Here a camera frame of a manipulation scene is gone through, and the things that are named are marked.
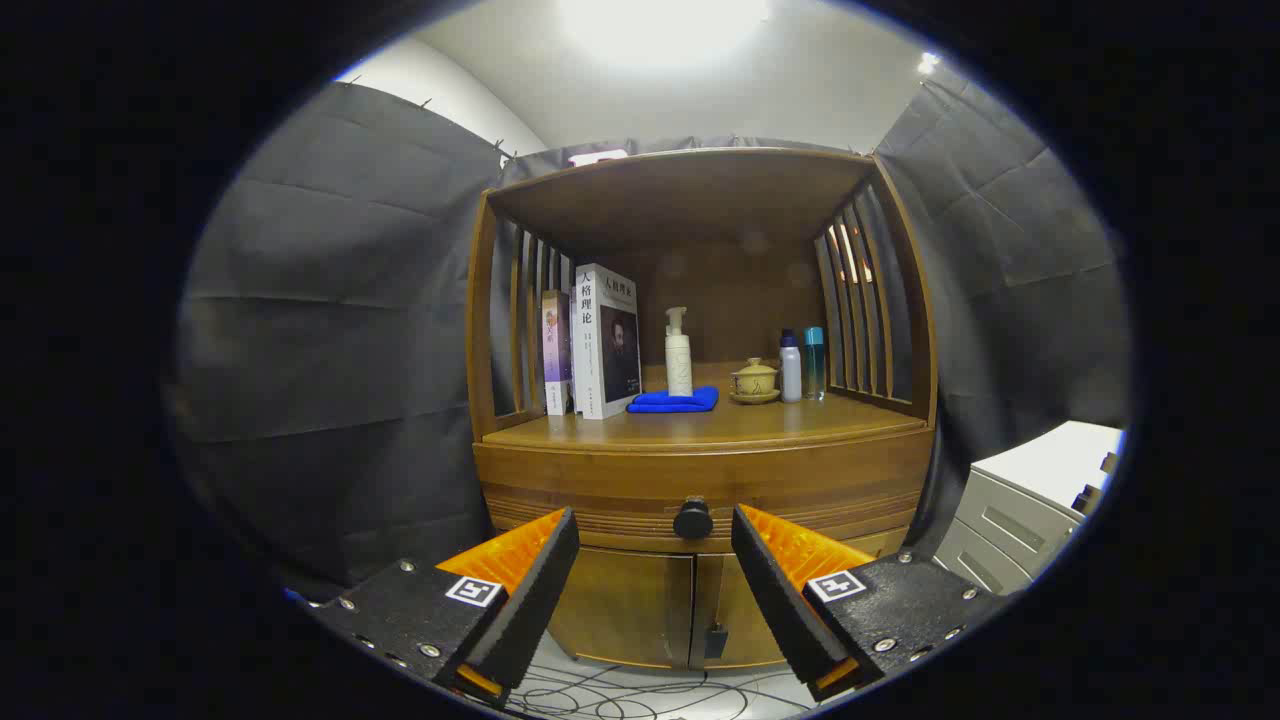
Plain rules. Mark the thin purple book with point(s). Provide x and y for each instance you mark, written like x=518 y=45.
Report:
x=555 y=350

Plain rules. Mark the folded blue cloth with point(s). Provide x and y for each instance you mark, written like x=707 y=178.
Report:
x=675 y=402

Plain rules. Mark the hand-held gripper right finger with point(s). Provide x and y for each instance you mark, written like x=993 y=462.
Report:
x=775 y=590

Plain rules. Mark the teal bottle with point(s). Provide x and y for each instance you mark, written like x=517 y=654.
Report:
x=814 y=360

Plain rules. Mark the white pump bottle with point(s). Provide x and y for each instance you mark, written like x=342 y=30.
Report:
x=679 y=365

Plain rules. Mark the small ceiling spot lamp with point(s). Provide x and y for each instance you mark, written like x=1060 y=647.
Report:
x=928 y=62

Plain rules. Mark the wooden cabinet door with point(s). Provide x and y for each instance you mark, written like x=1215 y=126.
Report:
x=625 y=605
x=735 y=620

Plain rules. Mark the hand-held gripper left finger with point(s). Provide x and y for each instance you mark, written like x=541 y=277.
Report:
x=535 y=600

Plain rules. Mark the white drawer unit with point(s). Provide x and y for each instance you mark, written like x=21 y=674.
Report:
x=1040 y=470

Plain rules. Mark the wooden countertop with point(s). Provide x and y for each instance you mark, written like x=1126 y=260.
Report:
x=760 y=420

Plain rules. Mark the wooden cabinet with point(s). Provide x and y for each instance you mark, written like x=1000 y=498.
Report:
x=700 y=200

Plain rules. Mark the wooden drawer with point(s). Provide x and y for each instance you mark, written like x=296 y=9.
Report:
x=600 y=480

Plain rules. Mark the white bottle with blue cap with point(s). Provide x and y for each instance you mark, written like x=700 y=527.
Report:
x=790 y=375

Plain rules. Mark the yellow lidded teacup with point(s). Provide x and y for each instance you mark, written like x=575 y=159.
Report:
x=755 y=380

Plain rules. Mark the black drawer knob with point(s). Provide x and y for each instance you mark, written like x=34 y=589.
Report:
x=692 y=519

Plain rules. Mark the thick white portrait book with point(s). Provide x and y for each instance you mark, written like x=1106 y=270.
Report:
x=590 y=340

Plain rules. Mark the black backdrop cloth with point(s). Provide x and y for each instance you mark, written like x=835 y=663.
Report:
x=330 y=330

